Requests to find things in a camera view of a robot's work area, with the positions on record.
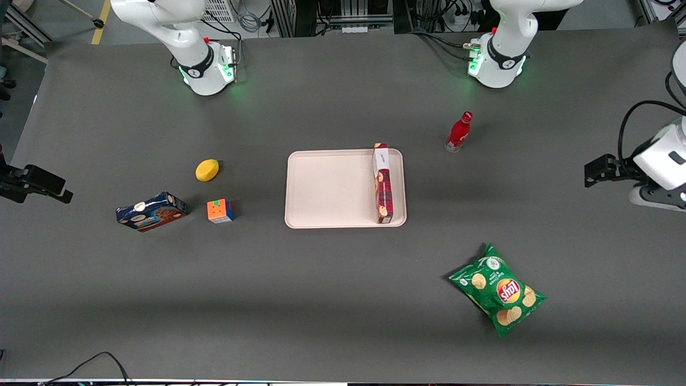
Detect red cookie box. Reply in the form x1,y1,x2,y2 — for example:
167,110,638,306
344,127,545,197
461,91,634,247
372,143,394,224

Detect white plastic tray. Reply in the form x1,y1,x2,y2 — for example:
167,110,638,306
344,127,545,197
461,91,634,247
285,149,407,229

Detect white perforated box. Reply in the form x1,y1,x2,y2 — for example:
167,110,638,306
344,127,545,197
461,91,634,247
203,0,237,23

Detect blue cookie box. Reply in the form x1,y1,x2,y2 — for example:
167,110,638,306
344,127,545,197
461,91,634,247
116,191,188,232

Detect red drink bottle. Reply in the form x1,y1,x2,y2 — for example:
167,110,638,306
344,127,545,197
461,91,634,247
445,111,474,153

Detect green chips bag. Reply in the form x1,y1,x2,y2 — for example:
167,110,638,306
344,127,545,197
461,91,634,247
449,243,547,337

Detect colourful puzzle cube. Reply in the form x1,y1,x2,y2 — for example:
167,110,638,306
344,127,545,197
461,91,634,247
207,199,235,224

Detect yellow lemon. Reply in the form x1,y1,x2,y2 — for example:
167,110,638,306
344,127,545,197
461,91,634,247
195,159,220,182

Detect black stand leg with caster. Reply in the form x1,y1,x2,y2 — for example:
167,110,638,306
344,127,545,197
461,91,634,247
56,0,105,29

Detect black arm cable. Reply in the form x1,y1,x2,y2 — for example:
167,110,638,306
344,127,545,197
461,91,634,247
618,70,686,164

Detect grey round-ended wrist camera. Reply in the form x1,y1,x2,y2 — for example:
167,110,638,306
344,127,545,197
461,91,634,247
629,184,686,211

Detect aluminium frame post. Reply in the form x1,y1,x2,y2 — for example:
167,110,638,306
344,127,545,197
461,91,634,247
270,0,296,38

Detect grey coiled cable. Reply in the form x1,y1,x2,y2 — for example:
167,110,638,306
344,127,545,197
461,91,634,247
237,10,263,33

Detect long black looping cable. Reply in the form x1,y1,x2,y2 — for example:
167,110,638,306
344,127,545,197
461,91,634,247
39,351,133,386

